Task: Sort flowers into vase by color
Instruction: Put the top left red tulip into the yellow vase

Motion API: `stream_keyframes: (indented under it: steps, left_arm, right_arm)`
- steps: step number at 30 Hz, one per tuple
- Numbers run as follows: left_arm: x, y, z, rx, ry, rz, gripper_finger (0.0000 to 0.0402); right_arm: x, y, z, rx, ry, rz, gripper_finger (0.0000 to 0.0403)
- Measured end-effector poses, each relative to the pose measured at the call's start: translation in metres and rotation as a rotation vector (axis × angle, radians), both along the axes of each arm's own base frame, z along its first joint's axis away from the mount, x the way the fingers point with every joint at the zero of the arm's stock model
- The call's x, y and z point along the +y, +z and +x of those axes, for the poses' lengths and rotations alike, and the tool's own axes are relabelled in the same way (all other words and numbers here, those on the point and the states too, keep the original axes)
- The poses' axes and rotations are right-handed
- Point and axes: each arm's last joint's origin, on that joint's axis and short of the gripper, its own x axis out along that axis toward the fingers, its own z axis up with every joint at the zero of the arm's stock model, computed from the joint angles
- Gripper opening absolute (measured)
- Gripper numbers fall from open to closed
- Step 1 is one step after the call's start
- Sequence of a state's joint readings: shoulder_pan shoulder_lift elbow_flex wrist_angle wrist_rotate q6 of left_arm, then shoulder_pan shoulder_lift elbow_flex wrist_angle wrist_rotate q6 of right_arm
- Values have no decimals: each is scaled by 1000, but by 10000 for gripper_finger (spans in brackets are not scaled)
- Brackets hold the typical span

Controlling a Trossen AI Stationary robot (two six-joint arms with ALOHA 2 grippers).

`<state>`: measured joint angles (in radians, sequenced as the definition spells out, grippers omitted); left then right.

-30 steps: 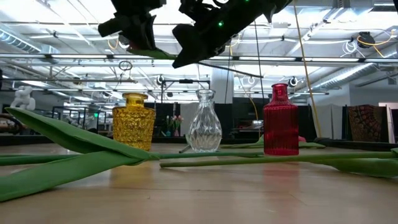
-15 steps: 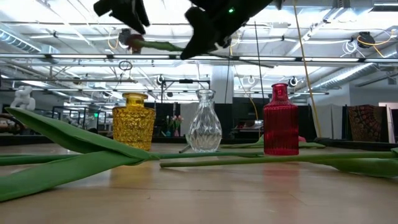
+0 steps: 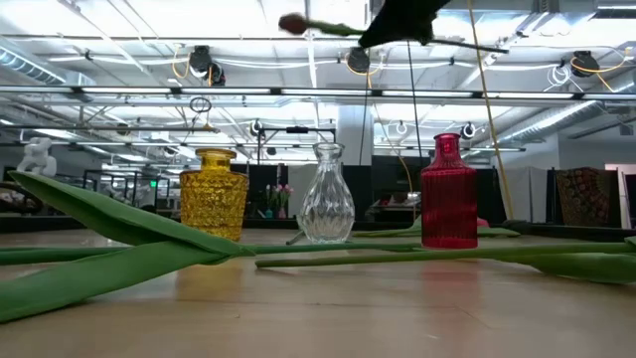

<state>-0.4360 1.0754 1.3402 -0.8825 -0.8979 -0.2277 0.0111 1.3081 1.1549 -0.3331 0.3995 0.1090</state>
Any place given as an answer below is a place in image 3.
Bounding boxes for large-leafed green tulip stem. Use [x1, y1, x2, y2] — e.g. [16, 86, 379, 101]
[277, 12, 511, 55]

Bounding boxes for thin green stem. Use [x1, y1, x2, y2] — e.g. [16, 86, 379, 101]
[0, 245, 210, 267]

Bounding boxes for red glass vase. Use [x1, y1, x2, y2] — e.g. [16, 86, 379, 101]
[420, 132, 479, 251]

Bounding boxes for clear glass vase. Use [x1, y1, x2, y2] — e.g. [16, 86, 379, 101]
[296, 142, 357, 246]

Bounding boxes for yellow glass vase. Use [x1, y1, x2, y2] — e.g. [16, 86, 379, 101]
[179, 147, 250, 243]

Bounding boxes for long ceiling light bar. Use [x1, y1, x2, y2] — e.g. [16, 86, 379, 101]
[0, 84, 636, 102]

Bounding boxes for black partition panel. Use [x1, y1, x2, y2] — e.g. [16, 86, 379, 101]
[341, 155, 504, 225]
[246, 162, 290, 220]

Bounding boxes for pink tulips in pot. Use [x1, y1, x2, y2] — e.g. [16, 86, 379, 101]
[262, 182, 295, 220]

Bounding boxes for patterned hanging cloth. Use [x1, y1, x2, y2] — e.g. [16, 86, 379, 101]
[555, 166, 621, 228]

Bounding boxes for black ceiling cable reel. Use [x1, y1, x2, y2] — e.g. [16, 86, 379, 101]
[570, 49, 601, 79]
[188, 44, 228, 87]
[346, 46, 372, 75]

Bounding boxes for black hanging cable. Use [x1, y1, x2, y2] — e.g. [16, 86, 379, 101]
[405, 42, 424, 168]

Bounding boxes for yellow hanging cable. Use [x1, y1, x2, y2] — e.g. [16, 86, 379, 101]
[465, 0, 516, 223]

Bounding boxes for black background stand frame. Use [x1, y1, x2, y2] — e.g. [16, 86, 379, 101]
[255, 124, 338, 168]

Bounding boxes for hanging coiled cable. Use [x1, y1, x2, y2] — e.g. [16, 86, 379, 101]
[188, 95, 214, 114]

